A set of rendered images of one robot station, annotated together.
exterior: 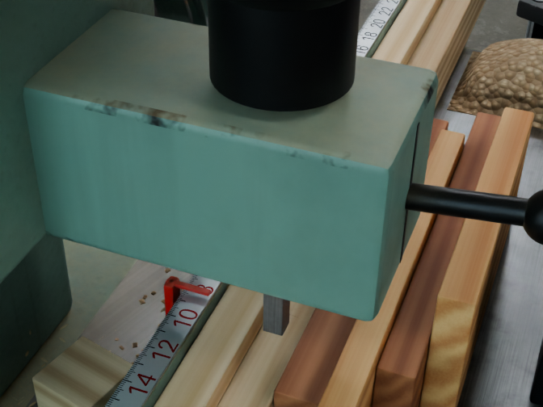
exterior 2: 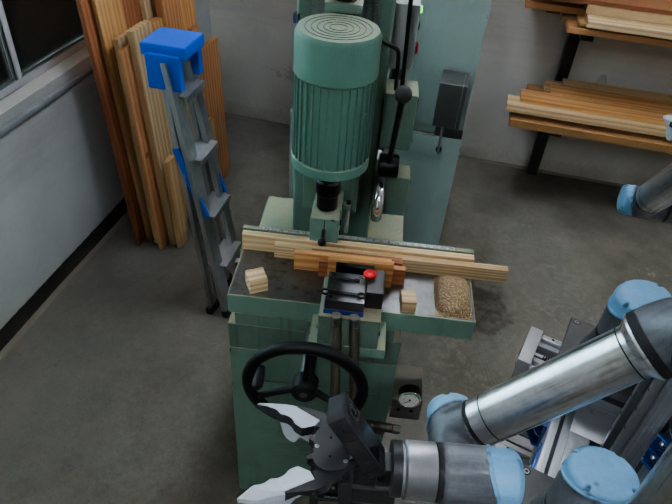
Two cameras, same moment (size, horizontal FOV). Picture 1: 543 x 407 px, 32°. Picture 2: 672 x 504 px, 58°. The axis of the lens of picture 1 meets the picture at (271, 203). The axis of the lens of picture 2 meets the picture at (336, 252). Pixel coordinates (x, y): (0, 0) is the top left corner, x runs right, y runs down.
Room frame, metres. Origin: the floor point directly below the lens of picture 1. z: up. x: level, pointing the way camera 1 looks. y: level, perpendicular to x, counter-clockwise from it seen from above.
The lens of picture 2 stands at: (-0.05, -1.16, 1.93)
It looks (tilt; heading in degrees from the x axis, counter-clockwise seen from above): 39 degrees down; 72
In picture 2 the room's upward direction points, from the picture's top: 5 degrees clockwise
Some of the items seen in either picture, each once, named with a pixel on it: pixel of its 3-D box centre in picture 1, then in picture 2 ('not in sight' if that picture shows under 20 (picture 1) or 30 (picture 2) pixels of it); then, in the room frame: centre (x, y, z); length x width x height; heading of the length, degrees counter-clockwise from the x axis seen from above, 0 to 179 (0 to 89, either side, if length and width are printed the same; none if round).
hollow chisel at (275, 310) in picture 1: (276, 283); not in sight; (0.29, 0.00, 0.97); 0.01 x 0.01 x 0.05; 70
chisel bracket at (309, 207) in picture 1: (233, 168); (327, 216); (0.30, 0.01, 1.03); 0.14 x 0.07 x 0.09; 70
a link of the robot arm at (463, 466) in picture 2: not in sight; (475, 476); (0.28, -0.81, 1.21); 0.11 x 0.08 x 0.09; 162
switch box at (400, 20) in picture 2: not in sight; (404, 30); (0.53, 0.25, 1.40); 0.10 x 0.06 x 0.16; 70
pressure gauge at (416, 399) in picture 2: not in sight; (409, 396); (0.46, -0.29, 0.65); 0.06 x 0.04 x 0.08; 160
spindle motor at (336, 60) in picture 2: not in sight; (334, 100); (0.29, 0.00, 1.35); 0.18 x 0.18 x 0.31
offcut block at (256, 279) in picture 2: not in sight; (256, 280); (0.11, -0.07, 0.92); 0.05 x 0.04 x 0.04; 96
